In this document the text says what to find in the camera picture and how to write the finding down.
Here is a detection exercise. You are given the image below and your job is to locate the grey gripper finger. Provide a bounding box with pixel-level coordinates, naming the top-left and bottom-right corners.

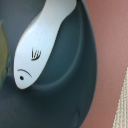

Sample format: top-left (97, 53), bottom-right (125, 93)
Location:
top-left (0, 20), bottom-right (11, 90)

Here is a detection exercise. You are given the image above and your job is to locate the grey cooking pot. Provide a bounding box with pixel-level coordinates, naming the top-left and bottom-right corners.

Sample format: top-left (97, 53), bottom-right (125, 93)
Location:
top-left (0, 0), bottom-right (97, 128)

